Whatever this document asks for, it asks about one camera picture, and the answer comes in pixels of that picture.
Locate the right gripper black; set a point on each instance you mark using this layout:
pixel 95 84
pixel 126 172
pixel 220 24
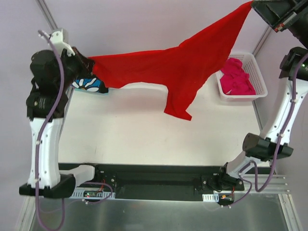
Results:
pixel 278 18

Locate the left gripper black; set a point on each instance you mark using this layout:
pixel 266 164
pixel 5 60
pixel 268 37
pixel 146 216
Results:
pixel 78 61

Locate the red t shirt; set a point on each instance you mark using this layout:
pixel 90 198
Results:
pixel 183 69

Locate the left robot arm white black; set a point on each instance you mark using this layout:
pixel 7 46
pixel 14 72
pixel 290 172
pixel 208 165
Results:
pixel 53 74

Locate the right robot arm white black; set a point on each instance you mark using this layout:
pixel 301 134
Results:
pixel 272 142

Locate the folded black flower t shirt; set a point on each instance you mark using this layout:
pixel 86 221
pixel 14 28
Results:
pixel 91 84

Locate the white plastic basket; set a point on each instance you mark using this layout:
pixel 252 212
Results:
pixel 249 66

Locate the crumpled magenta t shirt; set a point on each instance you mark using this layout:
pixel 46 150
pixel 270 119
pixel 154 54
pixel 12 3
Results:
pixel 235 81

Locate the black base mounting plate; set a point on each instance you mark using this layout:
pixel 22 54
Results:
pixel 162 182

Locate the right aluminium corner post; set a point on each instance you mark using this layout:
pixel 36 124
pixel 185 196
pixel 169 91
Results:
pixel 262 40

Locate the aluminium corner post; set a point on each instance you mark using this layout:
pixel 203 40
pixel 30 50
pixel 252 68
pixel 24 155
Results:
pixel 262 40
pixel 47 14

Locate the left aluminium corner post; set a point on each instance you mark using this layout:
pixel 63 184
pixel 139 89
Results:
pixel 47 14

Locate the left white cable duct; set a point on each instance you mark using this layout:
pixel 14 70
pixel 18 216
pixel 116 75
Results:
pixel 85 194

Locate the white cable duct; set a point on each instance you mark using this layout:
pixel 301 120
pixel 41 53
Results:
pixel 211 197
pixel 85 194

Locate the aluminium front frame rail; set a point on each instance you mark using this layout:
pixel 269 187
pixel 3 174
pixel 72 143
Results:
pixel 253 177

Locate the right white cable duct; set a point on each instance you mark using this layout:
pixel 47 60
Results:
pixel 211 197

